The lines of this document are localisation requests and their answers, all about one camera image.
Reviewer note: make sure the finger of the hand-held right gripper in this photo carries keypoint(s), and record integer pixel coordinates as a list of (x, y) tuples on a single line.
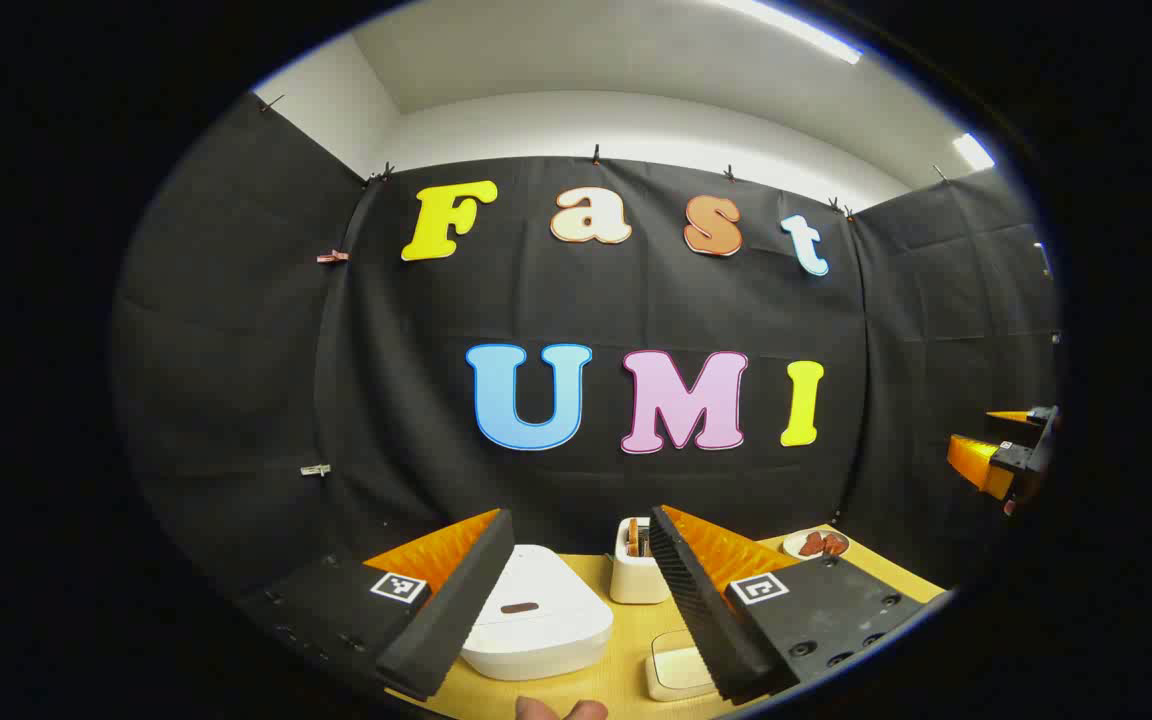
[(976, 460), (1016, 416)]

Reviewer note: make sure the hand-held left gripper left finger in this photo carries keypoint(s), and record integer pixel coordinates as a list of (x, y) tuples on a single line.
[(446, 610)]

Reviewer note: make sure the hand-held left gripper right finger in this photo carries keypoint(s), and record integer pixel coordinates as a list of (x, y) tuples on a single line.
[(701, 610)]

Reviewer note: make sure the clear rice container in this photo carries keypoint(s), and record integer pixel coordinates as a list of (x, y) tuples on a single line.
[(658, 685)]

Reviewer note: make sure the white rice cooker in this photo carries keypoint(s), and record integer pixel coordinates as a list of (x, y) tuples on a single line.
[(541, 620)]

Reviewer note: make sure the white toaster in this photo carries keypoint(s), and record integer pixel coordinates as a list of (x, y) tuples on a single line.
[(636, 582)]

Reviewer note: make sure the white round plate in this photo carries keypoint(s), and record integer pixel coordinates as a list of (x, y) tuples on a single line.
[(792, 547)]

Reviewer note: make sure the red meat slice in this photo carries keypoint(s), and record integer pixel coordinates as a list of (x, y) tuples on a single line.
[(835, 545), (812, 545)]

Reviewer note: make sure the white clothespin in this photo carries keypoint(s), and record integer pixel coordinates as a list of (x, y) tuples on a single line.
[(316, 469)]

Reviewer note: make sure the black backdrop cloth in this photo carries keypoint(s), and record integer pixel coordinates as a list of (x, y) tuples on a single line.
[(396, 400)]

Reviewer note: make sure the short ceiling light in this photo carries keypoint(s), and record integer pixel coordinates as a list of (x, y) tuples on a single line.
[(974, 152)]

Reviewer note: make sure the pink clothespin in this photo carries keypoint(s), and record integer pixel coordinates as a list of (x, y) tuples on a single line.
[(332, 257)]

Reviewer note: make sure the long ceiling light strip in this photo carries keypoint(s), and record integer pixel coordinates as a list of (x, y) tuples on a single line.
[(796, 28)]

